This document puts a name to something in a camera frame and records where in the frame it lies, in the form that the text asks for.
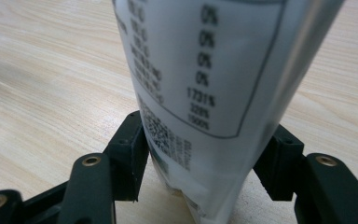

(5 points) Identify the white pouch with blue print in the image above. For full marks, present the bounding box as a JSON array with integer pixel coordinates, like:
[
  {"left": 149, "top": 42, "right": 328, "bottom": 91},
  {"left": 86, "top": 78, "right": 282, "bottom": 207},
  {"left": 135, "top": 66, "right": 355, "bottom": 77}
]
[{"left": 111, "top": 0, "right": 346, "bottom": 224}]

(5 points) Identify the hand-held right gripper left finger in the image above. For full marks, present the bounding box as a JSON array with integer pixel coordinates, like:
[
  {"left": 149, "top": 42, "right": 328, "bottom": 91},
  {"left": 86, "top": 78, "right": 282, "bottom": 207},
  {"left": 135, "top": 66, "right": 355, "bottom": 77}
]
[{"left": 57, "top": 110, "right": 150, "bottom": 224}]

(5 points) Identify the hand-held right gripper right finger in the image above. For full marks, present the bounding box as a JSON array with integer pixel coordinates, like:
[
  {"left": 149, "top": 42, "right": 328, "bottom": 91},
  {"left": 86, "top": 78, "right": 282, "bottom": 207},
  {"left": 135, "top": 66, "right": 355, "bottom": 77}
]
[{"left": 253, "top": 124, "right": 358, "bottom": 224}]

